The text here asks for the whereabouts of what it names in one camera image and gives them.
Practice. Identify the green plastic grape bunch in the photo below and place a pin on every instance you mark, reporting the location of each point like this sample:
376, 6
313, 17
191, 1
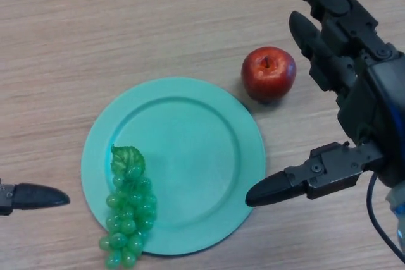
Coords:
129, 206

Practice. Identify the red apple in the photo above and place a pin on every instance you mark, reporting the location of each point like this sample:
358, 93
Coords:
269, 77

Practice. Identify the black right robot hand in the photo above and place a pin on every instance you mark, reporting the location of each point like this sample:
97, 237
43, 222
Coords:
370, 102

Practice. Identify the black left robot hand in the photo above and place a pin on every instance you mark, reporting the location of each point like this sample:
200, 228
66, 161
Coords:
34, 196

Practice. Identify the green round plate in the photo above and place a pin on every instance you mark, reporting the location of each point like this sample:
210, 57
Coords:
190, 156

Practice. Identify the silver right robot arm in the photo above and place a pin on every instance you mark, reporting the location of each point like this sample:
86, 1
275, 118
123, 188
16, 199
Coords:
399, 216

